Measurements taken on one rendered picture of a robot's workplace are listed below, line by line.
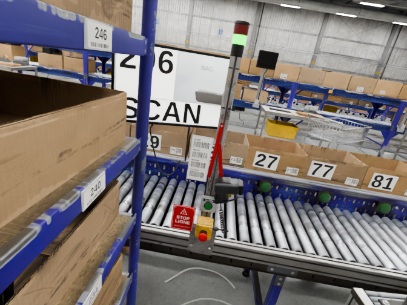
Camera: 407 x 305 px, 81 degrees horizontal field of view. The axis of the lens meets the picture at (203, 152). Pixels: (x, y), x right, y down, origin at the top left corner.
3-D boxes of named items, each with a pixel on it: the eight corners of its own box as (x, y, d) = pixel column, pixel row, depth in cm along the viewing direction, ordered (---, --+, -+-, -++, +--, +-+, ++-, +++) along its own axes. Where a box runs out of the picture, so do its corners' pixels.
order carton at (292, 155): (243, 169, 163) (249, 145, 157) (241, 154, 190) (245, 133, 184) (301, 179, 162) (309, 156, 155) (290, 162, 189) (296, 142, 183)
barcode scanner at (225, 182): (242, 207, 97) (244, 184, 93) (212, 205, 98) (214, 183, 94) (241, 198, 103) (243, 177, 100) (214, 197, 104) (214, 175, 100)
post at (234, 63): (186, 251, 114) (218, 53, 83) (188, 244, 119) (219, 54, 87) (211, 256, 114) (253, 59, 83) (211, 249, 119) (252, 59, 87)
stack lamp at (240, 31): (231, 43, 82) (234, 23, 80) (231, 43, 86) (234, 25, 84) (246, 45, 82) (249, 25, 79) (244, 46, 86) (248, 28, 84)
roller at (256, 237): (252, 252, 116) (254, 244, 114) (244, 196, 164) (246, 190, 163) (262, 253, 116) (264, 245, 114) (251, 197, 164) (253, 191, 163)
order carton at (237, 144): (187, 158, 164) (190, 135, 158) (192, 145, 191) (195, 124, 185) (244, 169, 163) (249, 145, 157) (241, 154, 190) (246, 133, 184)
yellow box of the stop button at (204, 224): (193, 240, 102) (195, 227, 100) (195, 227, 110) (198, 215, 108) (227, 247, 102) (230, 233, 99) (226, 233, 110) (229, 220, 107)
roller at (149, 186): (121, 227, 118) (121, 219, 116) (151, 180, 166) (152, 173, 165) (131, 229, 118) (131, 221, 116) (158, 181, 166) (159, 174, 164)
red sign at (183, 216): (170, 227, 110) (173, 204, 105) (171, 226, 111) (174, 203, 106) (205, 234, 109) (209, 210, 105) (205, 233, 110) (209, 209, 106)
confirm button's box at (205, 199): (198, 211, 103) (201, 198, 101) (200, 207, 106) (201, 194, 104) (214, 214, 103) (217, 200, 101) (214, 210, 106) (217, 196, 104)
